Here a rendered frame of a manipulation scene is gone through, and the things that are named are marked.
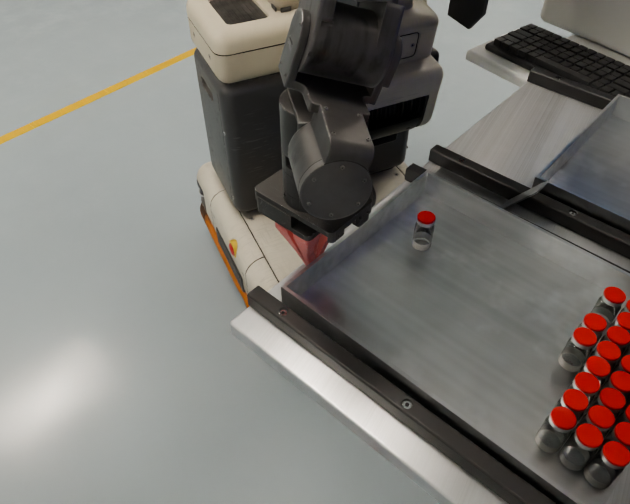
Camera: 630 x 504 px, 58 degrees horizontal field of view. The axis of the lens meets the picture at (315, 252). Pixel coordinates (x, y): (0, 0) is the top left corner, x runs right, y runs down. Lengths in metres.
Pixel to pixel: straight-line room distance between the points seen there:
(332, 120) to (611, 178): 0.51
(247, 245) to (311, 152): 1.11
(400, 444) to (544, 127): 0.56
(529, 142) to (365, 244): 0.32
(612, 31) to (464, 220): 0.72
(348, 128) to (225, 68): 0.91
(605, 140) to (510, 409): 0.48
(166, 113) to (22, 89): 0.71
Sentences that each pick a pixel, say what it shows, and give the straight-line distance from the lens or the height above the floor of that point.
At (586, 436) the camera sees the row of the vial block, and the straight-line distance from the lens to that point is 0.53.
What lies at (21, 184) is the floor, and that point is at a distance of 2.40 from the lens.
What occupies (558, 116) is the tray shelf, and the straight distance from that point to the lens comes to 0.96.
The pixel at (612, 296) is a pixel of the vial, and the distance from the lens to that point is 0.63.
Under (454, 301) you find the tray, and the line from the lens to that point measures 0.63.
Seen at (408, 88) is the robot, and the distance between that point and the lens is 1.17.
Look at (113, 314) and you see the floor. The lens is 1.82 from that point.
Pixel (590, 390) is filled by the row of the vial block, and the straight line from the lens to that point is 0.55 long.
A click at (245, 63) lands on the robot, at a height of 0.74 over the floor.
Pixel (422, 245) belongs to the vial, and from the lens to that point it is 0.67.
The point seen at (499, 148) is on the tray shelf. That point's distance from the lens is 0.86.
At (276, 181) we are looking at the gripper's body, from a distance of 0.58.
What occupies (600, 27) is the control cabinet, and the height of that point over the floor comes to 0.84.
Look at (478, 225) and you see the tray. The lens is 0.72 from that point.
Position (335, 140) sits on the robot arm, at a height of 1.12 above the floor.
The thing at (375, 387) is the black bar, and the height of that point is 0.90.
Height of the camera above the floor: 1.36
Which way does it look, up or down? 46 degrees down
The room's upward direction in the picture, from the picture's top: straight up
